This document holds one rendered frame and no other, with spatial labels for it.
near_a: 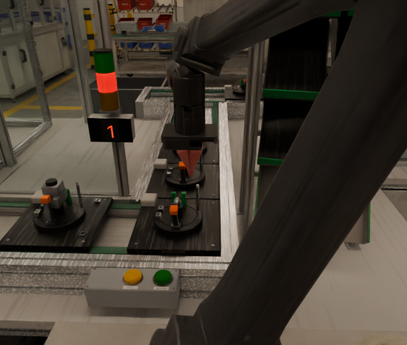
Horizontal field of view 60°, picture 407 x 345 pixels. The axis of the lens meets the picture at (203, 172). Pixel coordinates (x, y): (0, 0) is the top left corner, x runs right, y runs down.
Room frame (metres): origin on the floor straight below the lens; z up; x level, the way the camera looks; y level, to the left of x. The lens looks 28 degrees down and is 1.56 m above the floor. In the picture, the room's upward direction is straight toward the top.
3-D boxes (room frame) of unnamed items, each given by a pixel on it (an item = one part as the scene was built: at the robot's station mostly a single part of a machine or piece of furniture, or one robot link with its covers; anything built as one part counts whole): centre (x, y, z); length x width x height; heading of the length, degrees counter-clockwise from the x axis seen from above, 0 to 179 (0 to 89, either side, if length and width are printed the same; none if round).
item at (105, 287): (0.60, 0.16, 0.93); 0.21 x 0.07 x 0.06; 88
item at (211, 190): (1.05, 0.06, 1.01); 0.24 x 0.24 x 0.13; 88
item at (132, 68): (6.30, 0.25, 0.45); 2.50 x 0.92 x 0.91; 88
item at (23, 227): (0.83, 0.41, 0.96); 0.24 x 0.24 x 0.02; 88
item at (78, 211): (0.83, 0.41, 0.98); 0.14 x 0.14 x 0.02
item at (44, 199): (0.78, 0.41, 1.04); 0.04 x 0.02 x 0.08; 178
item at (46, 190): (0.84, 0.41, 1.06); 0.08 x 0.04 x 0.07; 178
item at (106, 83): (0.94, 0.26, 1.33); 0.05 x 0.05 x 0.05
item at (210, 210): (0.81, 0.07, 1.01); 0.24 x 0.24 x 0.13; 88
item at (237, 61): (6.37, -0.53, 0.40); 0.61 x 0.41 x 0.22; 86
